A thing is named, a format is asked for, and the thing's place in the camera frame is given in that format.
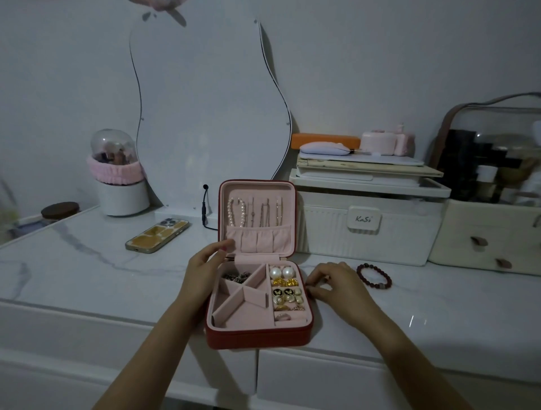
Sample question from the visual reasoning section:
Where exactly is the person's left hand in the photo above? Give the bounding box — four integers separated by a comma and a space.
178, 239, 236, 316

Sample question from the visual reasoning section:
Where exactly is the person's right hand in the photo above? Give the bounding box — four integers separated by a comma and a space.
305, 261, 380, 329

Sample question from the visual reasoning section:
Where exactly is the red jewelry box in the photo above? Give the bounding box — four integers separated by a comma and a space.
205, 179, 314, 350

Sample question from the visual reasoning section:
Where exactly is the person's left forearm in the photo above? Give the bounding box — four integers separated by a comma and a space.
92, 296, 208, 410

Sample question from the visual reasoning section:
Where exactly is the person's right forearm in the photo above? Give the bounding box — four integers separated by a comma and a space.
357, 313, 475, 410

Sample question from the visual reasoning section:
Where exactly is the cluster of small earrings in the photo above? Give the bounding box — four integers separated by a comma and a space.
271, 277, 306, 312

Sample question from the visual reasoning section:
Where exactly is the smartphone with yellow case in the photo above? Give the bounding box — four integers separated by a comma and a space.
125, 218, 191, 254

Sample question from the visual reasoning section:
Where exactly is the white ribbed storage box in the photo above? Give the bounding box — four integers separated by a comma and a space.
289, 168, 452, 267

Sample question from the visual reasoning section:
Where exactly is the white dresser drawer front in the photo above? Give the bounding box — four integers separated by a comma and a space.
256, 348, 541, 410

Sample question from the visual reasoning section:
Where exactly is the white domed brush holder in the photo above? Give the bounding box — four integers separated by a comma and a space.
90, 129, 151, 217

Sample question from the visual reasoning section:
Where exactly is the pink fluffy headband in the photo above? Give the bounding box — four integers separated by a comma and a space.
86, 155, 145, 186

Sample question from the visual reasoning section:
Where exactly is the wavy frameless mirror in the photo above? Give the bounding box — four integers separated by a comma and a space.
128, 0, 293, 213

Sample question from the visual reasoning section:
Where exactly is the beige flat board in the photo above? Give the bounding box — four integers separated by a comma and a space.
295, 158, 444, 178

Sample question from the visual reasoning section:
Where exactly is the silver laptop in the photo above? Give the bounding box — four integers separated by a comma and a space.
298, 151, 425, 166

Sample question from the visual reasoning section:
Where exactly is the white computer mouse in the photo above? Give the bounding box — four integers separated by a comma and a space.
299, 141, 352, 156

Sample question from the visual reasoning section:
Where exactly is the glass jar with brown lid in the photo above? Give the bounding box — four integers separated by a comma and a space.
41, 201, 80, 225

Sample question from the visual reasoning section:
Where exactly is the pink round case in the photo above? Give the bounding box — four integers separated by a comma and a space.
359, 130, 398, 156

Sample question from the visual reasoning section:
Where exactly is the cream cosmetic organizer clear lid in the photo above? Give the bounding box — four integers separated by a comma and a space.
428, 92, 541, 277

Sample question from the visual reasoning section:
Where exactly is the group of cosmetic bottles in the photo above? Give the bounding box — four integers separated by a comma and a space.
440, 127, 541, 205

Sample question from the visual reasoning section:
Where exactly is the white pearl bracelet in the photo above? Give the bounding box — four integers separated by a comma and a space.
227, 197, 247, 229

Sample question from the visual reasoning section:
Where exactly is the black power cable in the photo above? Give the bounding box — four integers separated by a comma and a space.
201, 184, 219, 231

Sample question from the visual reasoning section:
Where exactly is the dark red bead bracelet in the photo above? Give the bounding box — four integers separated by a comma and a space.
356, 262, 393, 291

